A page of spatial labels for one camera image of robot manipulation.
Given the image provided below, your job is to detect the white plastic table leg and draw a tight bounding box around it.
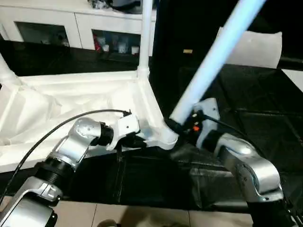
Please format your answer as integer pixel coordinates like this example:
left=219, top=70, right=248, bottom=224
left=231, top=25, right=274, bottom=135
left=168, top=0, right=267, bottom=136
left=0, top=52, right=22, bottom=87
left=137, top=0, right=155, bottom=79

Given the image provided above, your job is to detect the black work mat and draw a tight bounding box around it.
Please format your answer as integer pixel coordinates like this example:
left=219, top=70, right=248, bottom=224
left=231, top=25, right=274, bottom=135
left=0, top=39, right=303, bottom=213

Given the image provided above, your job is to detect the white plastic table top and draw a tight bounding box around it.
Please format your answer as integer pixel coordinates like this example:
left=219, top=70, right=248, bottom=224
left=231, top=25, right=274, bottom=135
left=0, top=70, right=180, bottom=174

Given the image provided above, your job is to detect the white flat panel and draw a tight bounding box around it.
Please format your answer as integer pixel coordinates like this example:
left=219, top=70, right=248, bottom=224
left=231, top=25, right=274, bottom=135
left=215, top=27, right=284, bottom=70

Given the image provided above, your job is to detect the white flat sheet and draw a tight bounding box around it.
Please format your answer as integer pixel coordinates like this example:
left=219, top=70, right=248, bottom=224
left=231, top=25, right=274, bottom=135
left=282, top=69, right=303, bottom=93

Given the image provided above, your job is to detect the white cabinet with glass doors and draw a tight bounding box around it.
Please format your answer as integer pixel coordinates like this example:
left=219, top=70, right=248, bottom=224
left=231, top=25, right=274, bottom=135
left=0, top=0, right=157, bottom=57

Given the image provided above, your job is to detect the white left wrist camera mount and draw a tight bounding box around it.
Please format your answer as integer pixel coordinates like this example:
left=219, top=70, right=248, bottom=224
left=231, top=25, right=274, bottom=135
left=105, top=113, right=141, bottom=151

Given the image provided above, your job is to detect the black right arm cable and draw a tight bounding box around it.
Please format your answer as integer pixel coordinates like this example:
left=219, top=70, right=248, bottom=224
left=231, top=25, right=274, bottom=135
left=198, top=112, right=258, bottom=145

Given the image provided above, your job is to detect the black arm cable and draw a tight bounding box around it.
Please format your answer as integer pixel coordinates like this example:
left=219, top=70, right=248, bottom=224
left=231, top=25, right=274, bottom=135
left=0, top=108, right=133, bottom=205
left=198, top=112, right=258, bottom=145

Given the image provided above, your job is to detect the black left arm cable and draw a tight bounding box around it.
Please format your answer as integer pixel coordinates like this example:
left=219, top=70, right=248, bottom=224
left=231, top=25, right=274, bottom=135
left=0, top=108, right=133, bottom=205

